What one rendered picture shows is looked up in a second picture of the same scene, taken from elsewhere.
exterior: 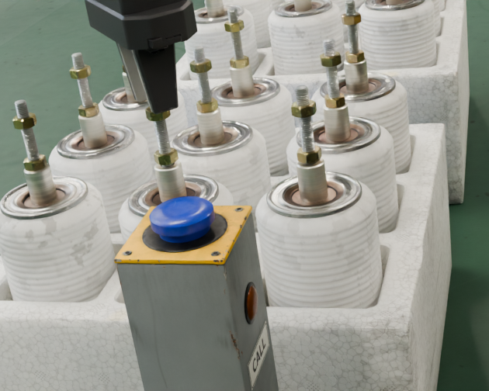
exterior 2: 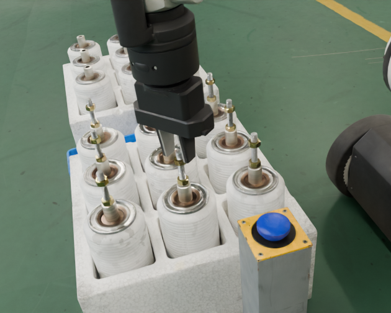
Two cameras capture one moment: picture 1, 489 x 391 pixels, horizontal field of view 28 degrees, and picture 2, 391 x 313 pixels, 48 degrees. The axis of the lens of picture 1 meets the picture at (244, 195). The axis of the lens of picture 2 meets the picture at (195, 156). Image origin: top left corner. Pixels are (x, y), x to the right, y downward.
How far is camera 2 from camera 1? 41 cm
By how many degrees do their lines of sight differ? 27
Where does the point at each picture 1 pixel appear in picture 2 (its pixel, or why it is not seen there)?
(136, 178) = (133, 186)
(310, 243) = (269, 205)
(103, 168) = (121, 187)
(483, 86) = not seen: hidden behind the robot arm
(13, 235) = (111, 244)
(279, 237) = (252, 205)
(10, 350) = (118, 302)
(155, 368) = (267, 300)
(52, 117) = not seen: outside the picture
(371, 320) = not seen: hidden behind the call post
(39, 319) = (136, 282)
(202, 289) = (300, 259)
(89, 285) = (146, 253)
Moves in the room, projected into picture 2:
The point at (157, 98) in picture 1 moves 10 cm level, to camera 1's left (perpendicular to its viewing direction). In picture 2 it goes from (189, 155) to (126, 184)
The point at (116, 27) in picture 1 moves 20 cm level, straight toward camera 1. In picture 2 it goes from (177, 127) to (296, 198)
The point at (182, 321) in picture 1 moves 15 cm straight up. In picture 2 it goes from (286, 276) to (289, 181)
